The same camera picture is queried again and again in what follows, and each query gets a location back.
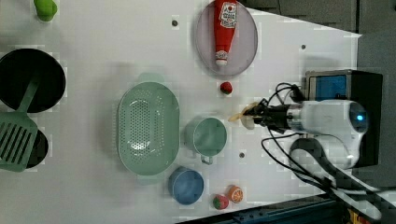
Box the peeled toy banana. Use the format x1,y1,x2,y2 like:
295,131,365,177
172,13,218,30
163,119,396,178
228,102,259,130

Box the green toy vegetable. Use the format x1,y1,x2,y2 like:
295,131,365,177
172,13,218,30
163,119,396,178
34,0,58,22

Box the blue metal cup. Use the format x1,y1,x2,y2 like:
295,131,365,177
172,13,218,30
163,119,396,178
168,166,205,205

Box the green perforated colander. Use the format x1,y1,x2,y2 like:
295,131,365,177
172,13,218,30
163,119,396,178
117,73,180,185

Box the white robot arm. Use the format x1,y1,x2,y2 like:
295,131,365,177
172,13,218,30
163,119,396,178
238,100,395,222

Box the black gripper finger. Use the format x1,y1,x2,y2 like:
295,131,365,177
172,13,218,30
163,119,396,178
253,117,279,128
243,105,268,116

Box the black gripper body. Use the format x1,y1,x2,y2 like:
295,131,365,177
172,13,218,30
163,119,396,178
263,105,290,131

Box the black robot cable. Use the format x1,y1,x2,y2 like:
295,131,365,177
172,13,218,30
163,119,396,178
261,82,353,200

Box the green slotted spatula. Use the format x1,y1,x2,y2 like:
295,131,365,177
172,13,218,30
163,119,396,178
0,73,40,173

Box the green metal cup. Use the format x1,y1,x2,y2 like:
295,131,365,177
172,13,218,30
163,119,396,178
185,117,228,165

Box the grey round plate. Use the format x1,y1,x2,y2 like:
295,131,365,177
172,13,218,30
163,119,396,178
194,0,258,76

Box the black toaster oven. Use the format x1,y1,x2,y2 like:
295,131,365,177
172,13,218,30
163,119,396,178
305,69,383,168

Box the small red toy strawberry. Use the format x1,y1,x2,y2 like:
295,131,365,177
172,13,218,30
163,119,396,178
220,82,233,94

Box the orange toy slice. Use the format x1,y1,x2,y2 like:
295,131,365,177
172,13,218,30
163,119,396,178
227,186,244,203

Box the red plush ketchup bottle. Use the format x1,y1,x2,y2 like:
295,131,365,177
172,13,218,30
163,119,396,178
214,0,237,66

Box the black round pan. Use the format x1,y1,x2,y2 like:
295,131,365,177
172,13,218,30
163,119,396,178
1,49,64,172

